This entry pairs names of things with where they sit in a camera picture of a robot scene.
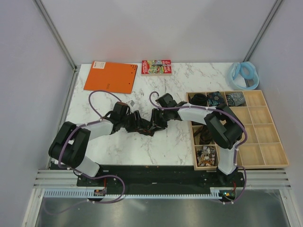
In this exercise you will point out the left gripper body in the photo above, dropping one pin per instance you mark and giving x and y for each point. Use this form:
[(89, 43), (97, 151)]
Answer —
[(129, 116)]

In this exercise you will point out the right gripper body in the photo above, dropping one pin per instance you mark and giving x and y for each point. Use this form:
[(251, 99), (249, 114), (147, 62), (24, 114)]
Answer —
[(160, 116)]

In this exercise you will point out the black orange floral tie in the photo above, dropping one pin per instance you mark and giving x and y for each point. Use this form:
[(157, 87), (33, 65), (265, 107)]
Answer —
[(146, 128)]

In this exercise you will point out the brown tie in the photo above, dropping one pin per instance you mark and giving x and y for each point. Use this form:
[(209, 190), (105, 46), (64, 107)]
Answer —
[(202, 136)]

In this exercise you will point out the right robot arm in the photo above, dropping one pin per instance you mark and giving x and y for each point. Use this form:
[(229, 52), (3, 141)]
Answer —
[(225, 127)]

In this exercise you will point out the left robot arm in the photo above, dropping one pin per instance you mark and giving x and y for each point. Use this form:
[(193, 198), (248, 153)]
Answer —
[(70, 144)]

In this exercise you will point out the orange board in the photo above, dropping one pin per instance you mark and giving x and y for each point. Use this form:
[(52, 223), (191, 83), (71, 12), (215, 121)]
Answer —
[(111, 77)]

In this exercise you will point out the rolled dark teal tie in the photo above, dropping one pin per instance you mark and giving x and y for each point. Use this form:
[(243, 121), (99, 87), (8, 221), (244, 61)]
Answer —
[(199, 99)]

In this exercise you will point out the red green book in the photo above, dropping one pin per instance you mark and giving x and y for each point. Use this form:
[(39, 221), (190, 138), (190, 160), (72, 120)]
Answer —
[(156, 67)]

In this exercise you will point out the rolled blue floral tie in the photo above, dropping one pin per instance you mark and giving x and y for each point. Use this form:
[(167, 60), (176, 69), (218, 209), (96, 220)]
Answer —
[(215, 98)]

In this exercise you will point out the rolled multicolour patterned tie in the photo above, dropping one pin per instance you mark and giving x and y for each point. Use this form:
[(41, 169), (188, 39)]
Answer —
[(206, 156)]

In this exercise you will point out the rolled grey paisley tie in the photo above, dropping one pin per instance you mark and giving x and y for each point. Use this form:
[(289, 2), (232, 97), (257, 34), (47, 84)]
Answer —
[(235, 99)]

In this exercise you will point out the light blue headband device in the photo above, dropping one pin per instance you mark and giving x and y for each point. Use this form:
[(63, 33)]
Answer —
[(247, 71)]

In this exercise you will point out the wooden compartment tray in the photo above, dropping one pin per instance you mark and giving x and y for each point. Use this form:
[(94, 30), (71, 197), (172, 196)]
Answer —
[(263, 148)]

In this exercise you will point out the white cable duct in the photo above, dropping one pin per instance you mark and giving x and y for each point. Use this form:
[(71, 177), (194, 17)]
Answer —
[(94, 194)]

